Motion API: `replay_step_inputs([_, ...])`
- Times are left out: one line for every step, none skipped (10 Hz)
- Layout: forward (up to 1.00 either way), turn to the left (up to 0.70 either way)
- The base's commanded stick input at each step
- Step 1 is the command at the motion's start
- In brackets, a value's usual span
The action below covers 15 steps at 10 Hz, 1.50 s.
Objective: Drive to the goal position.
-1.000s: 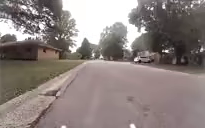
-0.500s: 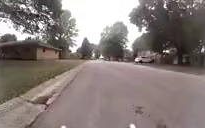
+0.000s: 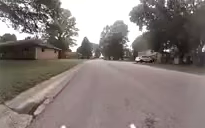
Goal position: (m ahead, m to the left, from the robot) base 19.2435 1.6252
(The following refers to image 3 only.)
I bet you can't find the small conical tree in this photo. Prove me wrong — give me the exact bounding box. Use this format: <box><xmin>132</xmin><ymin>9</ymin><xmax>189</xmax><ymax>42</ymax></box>
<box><xmin>76</xmin><ymin>36</ymin><xmax>95</xmax><ymax>60</ymax></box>

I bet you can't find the group of trees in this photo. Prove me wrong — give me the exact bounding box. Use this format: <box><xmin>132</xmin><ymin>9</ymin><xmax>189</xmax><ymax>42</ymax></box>
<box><xmin>128</xmin><ymin>0</ymin><xmax>205</xmax><ymax>66</ymax></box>
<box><xmin>99</xmin><ymin>19</ymin><xmax>132</xmax><ymax>61</ymax></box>

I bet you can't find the brown fence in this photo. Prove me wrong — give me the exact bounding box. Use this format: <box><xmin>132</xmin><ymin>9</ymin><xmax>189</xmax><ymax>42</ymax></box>
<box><xmin>58</xmin><ymin>50</ymin><xmax>83</xmax><ymax>61</ymax></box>

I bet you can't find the grey asphalt road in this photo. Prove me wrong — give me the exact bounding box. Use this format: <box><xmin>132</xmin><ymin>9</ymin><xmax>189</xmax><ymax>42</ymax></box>
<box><xmin>27</xmin><ymin>58</ymin><xmax>205</xmax><ymax>128</ymax></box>

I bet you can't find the white car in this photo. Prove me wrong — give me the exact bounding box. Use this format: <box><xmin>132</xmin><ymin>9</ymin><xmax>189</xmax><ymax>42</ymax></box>
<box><xmin>134</xmin><ymin>54</ymin><xmax>155</xmax><ymax>64</ymax></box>

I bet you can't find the tall leafy tree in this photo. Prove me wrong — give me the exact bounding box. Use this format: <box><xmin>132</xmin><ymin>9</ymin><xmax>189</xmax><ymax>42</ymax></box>
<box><xmin>44</xmin><ymin>7</ymin><xmax>80</xmax><ymax>52</ymax></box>

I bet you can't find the brick house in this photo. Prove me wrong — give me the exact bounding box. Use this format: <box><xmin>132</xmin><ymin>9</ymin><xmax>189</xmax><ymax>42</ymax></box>
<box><xmin>0</xmin><ymin>38</ymin><xmax>63</xmax><ymax>61</ymax></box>

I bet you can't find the concrete kerb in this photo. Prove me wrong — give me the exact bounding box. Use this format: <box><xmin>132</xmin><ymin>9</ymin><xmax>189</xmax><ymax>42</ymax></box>
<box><xmin>0</xmin><ymin>61</ymin><xmax>90</xmax><ymax>128</ymax></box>

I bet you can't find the grass verge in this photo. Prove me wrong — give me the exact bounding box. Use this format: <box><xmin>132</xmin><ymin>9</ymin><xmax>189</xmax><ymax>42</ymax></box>
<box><xmin>145</xmin><ymin>62</ymin><xmax>205</xmax><ymax>75</ymax></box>

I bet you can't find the grass lawn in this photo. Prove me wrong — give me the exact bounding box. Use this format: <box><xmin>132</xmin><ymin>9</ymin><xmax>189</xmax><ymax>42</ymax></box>
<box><xmin>0</xmin><ymin>58</ymin><xmax>88</xmax><ymax>110</ymax></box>

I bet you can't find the overhanging tree canopy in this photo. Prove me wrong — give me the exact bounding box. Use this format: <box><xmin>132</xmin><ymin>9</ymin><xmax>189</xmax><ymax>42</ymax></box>
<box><xmin>0</xmin><ymin>0</ymin><xmax>63</xmax><ymax>36</ymax></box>

